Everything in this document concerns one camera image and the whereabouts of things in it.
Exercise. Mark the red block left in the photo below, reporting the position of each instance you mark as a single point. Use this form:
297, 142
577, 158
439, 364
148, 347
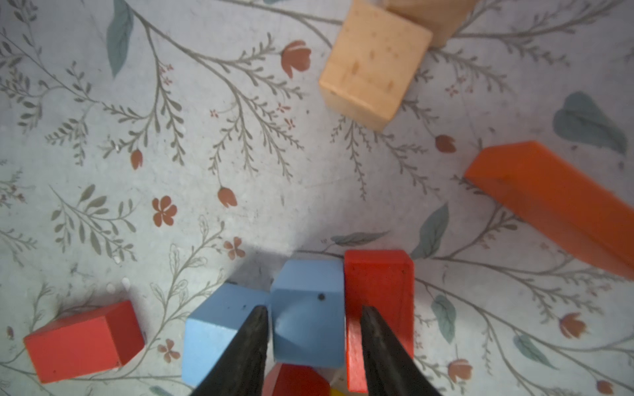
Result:
87, 343

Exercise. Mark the orange flat block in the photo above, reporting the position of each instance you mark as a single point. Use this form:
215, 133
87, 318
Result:
564, 204

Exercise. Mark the light blue cube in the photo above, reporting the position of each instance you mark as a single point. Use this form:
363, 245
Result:
211, 327
308, 314

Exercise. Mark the natural wood cube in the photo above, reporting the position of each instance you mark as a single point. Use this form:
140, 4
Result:
372, 64
442, 17

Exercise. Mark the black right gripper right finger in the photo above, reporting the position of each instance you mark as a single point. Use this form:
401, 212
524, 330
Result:
390, 371

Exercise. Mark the natural wood cube upper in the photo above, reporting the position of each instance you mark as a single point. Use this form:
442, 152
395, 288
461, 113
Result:
442, 17

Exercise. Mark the long red block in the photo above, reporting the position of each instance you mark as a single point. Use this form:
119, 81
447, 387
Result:
383, 279

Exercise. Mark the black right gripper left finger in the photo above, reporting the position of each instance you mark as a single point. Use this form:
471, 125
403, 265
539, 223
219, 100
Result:
241, 369

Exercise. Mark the natural wood cube lower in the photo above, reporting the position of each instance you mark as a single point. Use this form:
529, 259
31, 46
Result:
372, 64

